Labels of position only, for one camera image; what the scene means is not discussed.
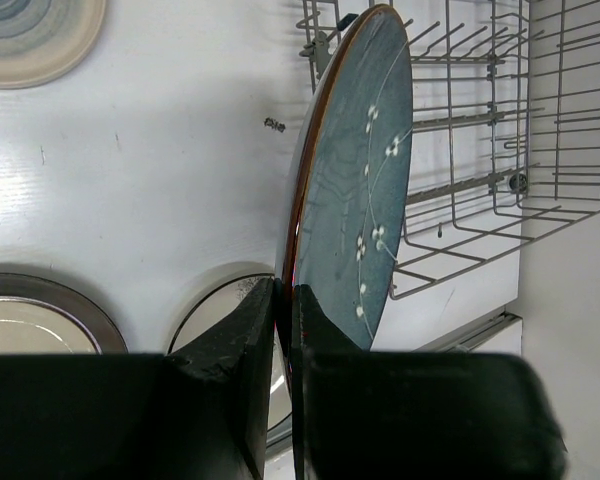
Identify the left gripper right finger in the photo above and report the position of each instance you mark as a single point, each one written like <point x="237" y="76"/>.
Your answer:
<point x="360" y="414"/>

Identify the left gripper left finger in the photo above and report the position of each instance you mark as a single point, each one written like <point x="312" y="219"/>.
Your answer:
<point x="200" y="412"/>

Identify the blue floral plate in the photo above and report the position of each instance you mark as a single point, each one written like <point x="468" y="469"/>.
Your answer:
<point x="347" y="186"/>

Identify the beige bowl blue rings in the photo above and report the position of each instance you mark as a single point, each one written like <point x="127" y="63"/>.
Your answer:
<point x="25" y="35"/>

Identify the brown rimmed cream plate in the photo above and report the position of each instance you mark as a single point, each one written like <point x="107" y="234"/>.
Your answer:
<point x="40" y="316"/>

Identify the small screw on table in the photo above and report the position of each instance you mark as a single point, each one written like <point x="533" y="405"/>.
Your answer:
<point x="274" y="124"/>

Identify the grey wire dish rack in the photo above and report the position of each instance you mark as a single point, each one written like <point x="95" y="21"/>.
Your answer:
<point x="506" y="136"/>

